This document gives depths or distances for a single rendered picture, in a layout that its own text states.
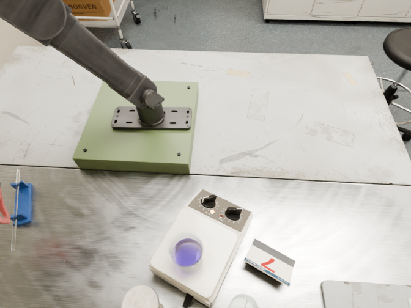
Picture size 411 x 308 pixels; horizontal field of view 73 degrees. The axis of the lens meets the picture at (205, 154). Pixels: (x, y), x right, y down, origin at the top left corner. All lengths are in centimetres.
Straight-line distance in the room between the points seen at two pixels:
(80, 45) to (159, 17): 256
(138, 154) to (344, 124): 55
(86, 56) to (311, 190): 54
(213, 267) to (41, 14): 44
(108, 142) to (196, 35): 213
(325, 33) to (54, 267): 274
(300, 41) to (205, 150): 217
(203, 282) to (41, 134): 59
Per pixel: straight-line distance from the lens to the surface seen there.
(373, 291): 65
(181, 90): 79
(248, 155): 70
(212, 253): 51
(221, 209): 58
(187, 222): 53
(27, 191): 76
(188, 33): 277
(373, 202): 74
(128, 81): 57
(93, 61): 52
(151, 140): 68
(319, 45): 277
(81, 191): 71
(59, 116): 89
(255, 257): 58
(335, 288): 62
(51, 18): 44
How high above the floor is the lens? 148
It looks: 56 degrees down
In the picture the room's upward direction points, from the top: 1 degrees counter-clockwise
